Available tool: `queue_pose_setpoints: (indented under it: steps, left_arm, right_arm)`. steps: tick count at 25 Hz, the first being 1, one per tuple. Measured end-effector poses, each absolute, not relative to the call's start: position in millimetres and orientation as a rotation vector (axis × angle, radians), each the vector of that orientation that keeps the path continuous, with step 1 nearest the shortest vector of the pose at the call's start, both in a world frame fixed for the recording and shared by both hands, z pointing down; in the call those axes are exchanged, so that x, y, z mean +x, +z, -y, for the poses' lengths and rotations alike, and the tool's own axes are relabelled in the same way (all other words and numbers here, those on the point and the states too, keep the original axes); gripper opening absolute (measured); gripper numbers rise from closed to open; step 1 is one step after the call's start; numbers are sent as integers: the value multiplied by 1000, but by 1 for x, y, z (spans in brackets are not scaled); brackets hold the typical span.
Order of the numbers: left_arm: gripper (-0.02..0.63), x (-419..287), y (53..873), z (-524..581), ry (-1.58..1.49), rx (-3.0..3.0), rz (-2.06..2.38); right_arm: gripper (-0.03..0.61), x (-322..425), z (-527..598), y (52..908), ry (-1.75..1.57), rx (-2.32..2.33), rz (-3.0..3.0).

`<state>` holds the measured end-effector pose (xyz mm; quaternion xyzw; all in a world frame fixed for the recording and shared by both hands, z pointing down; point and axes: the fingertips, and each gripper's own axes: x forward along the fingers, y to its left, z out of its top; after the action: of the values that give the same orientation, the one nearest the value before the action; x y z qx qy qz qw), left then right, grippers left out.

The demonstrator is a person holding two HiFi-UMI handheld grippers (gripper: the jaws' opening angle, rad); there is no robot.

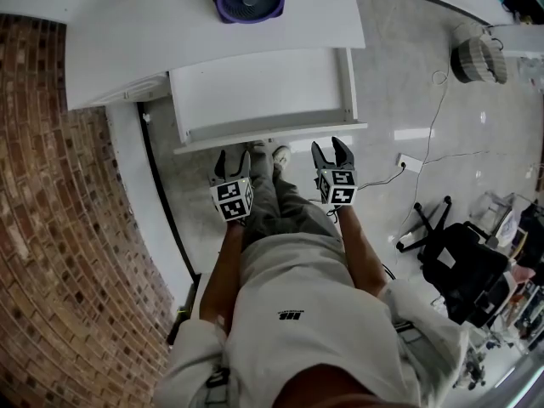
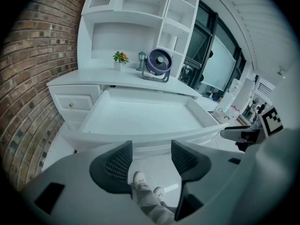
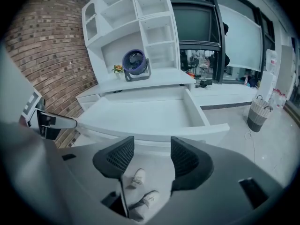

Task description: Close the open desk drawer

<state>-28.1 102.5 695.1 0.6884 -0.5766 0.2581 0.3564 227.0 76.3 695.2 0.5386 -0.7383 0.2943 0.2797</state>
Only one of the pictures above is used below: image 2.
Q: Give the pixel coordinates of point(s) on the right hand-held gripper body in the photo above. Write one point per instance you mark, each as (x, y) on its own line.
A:
(272, 122)

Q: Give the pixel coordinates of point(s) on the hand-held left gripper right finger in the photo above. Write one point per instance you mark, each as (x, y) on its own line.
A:
(199, 164)

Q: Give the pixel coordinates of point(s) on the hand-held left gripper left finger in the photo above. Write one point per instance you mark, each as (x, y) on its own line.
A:
(100, 170)

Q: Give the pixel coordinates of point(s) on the white desk drawer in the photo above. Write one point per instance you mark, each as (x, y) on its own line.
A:
(140, 116)

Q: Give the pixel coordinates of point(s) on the small white drawer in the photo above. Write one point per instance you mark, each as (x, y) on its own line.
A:
(79, 102)

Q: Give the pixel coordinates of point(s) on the brass drawer knob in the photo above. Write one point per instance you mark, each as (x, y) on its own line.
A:
(71, 104)

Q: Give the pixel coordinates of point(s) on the white desk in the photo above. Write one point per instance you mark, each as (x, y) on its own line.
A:
(93, 77)

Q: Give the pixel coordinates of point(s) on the purple desk fan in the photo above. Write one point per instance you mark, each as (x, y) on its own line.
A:
(159, 61)

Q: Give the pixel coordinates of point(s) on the tall white cabinet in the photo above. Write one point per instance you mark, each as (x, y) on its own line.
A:
(245, 95)

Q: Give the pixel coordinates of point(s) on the white shoe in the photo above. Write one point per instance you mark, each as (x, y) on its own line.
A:
(159, 192)
(139, 177)

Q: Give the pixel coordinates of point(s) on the white water dispenser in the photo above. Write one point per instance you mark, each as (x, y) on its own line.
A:
(233, 90)

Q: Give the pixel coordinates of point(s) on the person's grey trouser leg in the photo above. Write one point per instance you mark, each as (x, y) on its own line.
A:
(150, 203)

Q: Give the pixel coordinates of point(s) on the dark framed window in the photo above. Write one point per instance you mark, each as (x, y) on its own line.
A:
(220, 55)

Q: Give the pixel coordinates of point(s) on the small potted plant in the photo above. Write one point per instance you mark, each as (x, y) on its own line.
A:
(120, 58)

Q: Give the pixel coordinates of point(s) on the green lantern figurine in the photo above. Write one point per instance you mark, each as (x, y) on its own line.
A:
(141, 60)

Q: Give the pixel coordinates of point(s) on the white shelf hutch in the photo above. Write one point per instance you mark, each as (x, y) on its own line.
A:
(138, 17)

